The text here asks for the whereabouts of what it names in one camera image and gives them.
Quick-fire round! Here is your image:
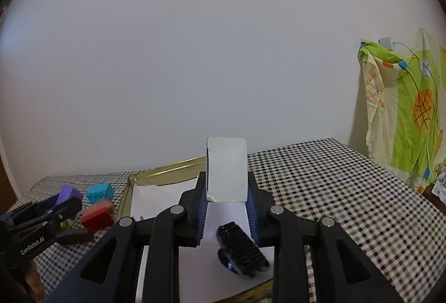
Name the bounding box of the purple block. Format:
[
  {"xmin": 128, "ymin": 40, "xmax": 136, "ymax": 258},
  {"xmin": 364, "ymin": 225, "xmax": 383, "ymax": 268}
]
[{"xmin": 55, "ymin": 186, "xmax": 83, "ymax": 206}]

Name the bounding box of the red toy brick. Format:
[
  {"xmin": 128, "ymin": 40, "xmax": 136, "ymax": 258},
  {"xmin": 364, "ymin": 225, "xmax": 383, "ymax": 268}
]
[{"xmin": 80, "ymin": 209, "xmax": 114, "ymax": 233}]

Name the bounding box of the blue toy brick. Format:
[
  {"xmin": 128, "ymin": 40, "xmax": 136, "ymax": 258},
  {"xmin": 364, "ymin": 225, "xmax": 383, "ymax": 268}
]
[{"xmin": 86, "ymin": 183, "xmax": 114, "ymax": 205}]

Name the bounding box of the white rectangular box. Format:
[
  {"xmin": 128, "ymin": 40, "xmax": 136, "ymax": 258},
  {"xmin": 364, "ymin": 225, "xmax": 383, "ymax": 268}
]
[{"xmin": 206, "ymin": 137, "xmax": 248, "ymax": 203}]

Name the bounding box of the copper metal case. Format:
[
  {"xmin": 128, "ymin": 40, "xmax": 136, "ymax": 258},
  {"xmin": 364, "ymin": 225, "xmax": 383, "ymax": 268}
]
[{"xmin": 82, "ymin": 198, "xmax": 115, "ymax": 217}]

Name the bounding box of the dark brown flat piece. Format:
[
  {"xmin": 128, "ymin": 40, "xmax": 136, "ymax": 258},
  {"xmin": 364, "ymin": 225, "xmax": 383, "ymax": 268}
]
[{"xmin": 56, "ymin": 227, "xmax": 94, "ymax": 246}]

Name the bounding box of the clutter on side table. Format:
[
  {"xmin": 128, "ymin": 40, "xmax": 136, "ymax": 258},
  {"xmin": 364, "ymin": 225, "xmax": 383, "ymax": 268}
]
[{"xmin": 431, "ymin": 166, "xmax": 445, "ymax": 214}]

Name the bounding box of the gold metal tin tray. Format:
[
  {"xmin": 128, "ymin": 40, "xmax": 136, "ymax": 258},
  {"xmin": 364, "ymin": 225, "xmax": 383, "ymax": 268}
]
[{"xmin": 117, "ymin": 157, "xmax": 272, "ymax": 302}]

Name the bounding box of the green patterned hanging cloth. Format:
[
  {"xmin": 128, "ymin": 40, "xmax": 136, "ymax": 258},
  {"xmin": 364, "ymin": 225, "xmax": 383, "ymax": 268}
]
[{"xmin": 358, "ymin": 29, "xmax": 445, "ymax": 193}]

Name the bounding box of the white wall charger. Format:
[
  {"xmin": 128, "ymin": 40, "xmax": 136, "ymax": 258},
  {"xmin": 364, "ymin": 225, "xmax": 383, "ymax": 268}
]
[{"xmin": 378, "ymin": 36, "xmax": 395, "ymax": 51}]

